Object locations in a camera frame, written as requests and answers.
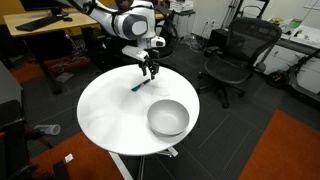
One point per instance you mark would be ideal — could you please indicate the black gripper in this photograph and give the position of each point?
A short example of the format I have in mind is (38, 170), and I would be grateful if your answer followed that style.
(149, 62)

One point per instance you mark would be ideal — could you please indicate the teal marker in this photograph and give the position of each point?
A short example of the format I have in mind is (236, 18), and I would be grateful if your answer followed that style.
(134, 89)

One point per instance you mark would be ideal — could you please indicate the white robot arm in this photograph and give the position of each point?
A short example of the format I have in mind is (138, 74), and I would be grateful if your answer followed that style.
(134, 20)

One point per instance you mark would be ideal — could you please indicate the white round table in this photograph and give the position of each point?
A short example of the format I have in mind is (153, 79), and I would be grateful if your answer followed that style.
(115, 118)

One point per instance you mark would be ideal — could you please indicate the wooden desk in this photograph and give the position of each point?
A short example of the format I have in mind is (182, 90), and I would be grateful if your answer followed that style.
(79, 20)

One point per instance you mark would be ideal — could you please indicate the black computer mouse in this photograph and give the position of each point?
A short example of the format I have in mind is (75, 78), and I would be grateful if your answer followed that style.
(67, 19)

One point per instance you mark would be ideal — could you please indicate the black office chair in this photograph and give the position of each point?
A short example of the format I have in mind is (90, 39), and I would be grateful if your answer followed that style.
(234, 63)

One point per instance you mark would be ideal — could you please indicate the clear plastic cup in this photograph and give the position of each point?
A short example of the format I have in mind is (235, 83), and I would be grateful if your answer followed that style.
(53, 129)

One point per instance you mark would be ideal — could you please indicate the black keyboard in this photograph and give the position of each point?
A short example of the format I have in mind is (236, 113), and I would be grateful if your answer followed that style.
(37, 24)

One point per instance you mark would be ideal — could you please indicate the black electric scooter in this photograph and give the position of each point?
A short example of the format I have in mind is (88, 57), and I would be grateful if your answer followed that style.
(282, 78)

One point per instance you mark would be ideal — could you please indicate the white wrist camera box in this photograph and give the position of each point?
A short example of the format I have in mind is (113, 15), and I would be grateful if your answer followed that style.
(135, 52)

